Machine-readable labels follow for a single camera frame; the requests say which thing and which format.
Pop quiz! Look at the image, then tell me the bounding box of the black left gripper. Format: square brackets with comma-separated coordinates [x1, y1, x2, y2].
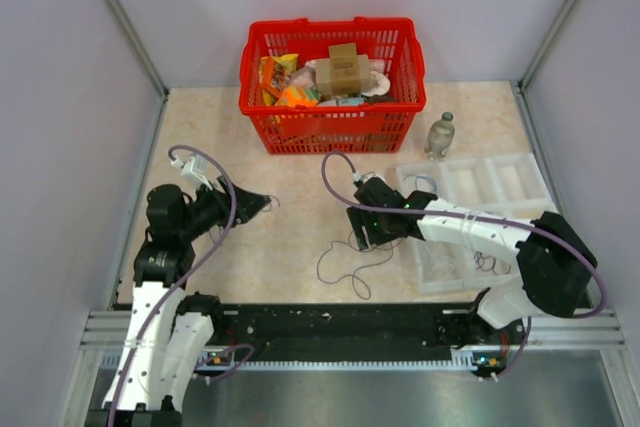
[179, 174, 270, 241]

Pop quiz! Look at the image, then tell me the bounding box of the blue thin wire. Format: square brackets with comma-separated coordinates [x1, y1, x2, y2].
[402, 174, 441, 198]

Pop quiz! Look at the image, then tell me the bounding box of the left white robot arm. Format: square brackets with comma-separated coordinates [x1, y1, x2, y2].
[84, 145, 271, 426]

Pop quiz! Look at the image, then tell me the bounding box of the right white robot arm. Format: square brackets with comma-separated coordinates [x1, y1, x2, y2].
[348, 174, 602, 343]

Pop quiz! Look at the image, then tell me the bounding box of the clear plastic bottle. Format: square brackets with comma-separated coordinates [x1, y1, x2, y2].
[424, 112, 455, 160]

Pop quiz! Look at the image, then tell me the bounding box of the orange sponge pack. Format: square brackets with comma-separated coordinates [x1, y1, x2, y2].
[275, 86, 321, 108]

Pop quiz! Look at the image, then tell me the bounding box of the white compartment tray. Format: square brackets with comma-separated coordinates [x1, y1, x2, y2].
[395, 153, 556, 295]

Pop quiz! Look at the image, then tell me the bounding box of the pink white plush item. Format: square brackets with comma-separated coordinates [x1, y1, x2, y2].
[362, 59, 391, 97]

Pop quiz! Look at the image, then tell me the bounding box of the red plastic shopping basket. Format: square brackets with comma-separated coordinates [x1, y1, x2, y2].
[238, 17, 426, 155]

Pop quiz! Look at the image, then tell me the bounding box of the orange snack packet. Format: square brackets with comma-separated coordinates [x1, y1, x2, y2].
[258, 54, 298, 106]

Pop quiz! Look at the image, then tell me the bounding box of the brown cardboard box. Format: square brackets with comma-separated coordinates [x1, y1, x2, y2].
[314, 43, 371, 97]

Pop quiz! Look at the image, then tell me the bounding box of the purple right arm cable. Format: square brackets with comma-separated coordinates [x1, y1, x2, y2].
[320, 150, 612, 321]

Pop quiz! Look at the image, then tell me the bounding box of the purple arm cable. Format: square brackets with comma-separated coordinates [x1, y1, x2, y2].
[107, 145, 256, 427]
[320, 150, 612, 321]

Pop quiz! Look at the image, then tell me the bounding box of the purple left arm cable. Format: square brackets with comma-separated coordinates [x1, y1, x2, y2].
[107, 145, 256, 427]

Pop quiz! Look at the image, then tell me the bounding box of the white wire in tray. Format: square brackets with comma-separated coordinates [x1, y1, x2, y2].
[419, 241, 464, 278]

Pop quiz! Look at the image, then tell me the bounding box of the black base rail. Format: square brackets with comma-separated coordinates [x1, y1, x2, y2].
[169, 289, 531, 363]

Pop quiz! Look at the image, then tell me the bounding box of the dark purple wire in tray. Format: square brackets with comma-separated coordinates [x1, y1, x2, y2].
[472, 251, 514, 277]

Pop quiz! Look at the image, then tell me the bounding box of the white slotted cable duct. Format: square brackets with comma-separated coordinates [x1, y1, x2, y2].
[99, 349, 506, 373]

